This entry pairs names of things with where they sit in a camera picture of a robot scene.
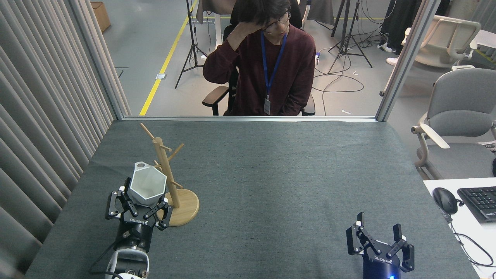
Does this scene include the beige office chair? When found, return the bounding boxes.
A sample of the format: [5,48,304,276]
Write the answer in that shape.
[401,15,482,70]

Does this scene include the seated person's right hand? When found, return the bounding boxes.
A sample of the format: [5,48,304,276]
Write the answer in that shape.
[227,21,258,51]

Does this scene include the white hexagonal cup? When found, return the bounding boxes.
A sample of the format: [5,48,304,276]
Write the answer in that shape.
[129,162,168,210]

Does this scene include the seated person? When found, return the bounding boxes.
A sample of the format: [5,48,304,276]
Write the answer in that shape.
[203,0,316,116]

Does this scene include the black tripod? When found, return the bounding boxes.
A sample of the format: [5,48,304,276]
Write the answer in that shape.
[175,0,212,89]
[327,0,373,74]

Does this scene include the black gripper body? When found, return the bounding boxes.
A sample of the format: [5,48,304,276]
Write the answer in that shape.
[362,240,401,279]
[117,211,155,252]

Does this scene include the black computer mouse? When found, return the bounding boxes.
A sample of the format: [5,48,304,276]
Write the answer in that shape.
[432,188,459,215]

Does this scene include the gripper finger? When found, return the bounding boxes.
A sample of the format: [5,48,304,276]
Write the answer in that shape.
[106,177,139,220]
[386,224,415,272]
[143,196,173,231]
[346,212,382,256]

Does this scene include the black office chair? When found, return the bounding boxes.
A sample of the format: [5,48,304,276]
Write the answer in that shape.
[202,0,316,116]

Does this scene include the grey felt table cover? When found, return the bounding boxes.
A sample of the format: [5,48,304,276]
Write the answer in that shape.
[24,119,481,279]

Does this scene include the black keyboard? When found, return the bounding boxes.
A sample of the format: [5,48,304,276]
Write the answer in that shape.
[457,186,496,224]

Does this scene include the silver frame post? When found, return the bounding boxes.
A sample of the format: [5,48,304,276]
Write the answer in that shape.
[67,0,131,120]
[375,0,442,122]

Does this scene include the black mouse cable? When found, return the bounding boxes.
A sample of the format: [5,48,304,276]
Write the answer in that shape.
[442,211,494,268]

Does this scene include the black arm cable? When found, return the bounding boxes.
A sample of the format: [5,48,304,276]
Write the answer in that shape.
[90,227,134,276]

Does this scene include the white standing desk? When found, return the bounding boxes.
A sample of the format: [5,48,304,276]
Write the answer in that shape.
[196,0,237,62]

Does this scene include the grey office chair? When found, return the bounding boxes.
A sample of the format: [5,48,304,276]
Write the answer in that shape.
[411,65,496,180]

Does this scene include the black-rimmed glasses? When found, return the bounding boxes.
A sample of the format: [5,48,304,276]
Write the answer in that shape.
[263,14,289,32]

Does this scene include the grey pleated curtain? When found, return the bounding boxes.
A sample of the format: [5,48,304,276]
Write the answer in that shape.
[0,0,131,274]

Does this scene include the standing person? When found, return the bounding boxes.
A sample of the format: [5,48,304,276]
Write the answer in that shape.
[378,0,450,66]

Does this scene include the black floor cable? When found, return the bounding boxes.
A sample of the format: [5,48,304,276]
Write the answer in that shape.
[312,54,365,116]

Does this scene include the blue lanyard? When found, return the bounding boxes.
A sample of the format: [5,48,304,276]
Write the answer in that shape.
[260,31,288,97]

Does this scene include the wooden cup rack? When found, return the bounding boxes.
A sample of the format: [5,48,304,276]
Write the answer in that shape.
[140,123,200,227]

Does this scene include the cardboard box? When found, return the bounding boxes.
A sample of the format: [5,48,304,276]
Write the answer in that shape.
[90,2,112,33]

